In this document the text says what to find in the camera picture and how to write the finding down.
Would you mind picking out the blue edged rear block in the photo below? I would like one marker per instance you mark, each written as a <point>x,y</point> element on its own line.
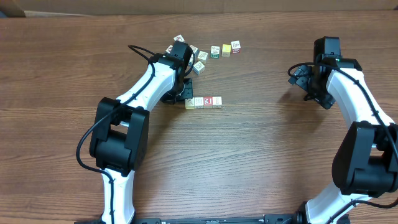
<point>194,49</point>

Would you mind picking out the red e block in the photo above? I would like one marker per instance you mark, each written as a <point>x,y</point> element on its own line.
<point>208,102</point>
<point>217,102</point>

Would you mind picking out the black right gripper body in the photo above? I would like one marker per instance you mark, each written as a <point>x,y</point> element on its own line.
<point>305,76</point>

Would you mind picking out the red number 3 block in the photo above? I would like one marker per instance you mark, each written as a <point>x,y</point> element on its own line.
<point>235,47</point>

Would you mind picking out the yellow top picture block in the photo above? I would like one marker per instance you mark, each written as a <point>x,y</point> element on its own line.
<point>199,102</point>

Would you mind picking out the blue edged centre block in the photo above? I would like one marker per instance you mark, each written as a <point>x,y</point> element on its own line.
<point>192,60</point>

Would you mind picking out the yellow top hand block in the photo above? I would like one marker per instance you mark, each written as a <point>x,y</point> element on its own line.
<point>226,50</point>

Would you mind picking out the green B letter block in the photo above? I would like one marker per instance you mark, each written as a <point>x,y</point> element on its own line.
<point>215,51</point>

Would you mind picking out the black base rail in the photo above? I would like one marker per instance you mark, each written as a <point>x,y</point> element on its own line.
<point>266,219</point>

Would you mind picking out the far rear cluster block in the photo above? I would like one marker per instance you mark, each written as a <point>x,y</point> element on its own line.
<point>179,38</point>

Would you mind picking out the plain wooden picture block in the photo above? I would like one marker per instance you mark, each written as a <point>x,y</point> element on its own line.
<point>190,103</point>

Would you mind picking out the brown cardboard backdrop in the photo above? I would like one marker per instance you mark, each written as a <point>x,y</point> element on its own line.
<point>27,8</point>

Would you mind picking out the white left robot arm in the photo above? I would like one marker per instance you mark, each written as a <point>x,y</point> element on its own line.
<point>119,137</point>

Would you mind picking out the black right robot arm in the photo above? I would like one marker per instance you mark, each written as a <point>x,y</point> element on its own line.
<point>365,165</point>

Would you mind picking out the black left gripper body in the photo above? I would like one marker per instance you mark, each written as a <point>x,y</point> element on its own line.
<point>180,90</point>

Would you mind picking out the red E block front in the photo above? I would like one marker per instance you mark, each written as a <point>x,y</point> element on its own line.
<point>208,102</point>

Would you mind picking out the far left cluster block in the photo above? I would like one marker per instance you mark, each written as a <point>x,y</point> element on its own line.
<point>168,50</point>

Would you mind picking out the blue edged block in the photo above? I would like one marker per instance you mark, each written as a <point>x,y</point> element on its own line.
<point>194,49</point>
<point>192,60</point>

